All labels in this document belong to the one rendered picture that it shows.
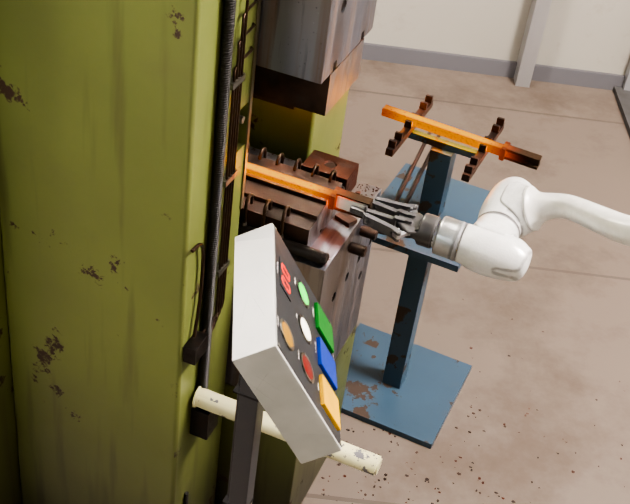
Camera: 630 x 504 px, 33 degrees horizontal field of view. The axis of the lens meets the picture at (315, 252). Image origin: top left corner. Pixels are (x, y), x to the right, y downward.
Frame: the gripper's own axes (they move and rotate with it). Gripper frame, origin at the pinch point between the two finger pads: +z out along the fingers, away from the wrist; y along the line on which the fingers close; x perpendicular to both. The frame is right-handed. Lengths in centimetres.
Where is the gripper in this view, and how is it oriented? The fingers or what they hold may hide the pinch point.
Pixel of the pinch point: (352, 203)
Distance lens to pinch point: 244.9
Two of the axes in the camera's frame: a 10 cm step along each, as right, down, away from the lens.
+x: 1.4, -7.8, -6.1
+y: 3.8, -5.2, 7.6
